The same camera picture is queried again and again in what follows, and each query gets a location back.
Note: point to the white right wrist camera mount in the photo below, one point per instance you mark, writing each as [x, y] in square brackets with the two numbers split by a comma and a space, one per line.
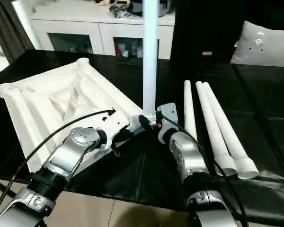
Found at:
[168, 113]

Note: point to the black table mat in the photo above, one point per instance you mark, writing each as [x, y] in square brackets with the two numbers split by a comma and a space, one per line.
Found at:
[262, 106]

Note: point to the white pillow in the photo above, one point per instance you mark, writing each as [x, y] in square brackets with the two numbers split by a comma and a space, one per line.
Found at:
[269, 54]

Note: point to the white glass-door cabinet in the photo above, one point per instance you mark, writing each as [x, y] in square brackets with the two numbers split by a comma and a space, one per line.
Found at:
[73, 28]

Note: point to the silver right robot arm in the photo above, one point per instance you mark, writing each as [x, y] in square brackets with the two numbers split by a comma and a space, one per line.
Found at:
[191, 160]

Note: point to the white plastic table leg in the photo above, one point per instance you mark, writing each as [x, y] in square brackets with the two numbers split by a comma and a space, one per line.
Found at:
[189, 106]
[149, 71]
[223, 118]
[210, 118]

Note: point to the white plastic table top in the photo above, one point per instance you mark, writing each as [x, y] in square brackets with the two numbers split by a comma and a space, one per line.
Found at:
[38, 101]

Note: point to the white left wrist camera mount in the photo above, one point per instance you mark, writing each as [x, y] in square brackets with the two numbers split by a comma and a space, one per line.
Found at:
[116, 123]

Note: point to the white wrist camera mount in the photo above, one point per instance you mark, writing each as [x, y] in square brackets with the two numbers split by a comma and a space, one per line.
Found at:
[168, 113]
[116, 123]

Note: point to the dark grey curtain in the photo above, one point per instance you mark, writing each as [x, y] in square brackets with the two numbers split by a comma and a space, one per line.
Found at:
[9, 30]

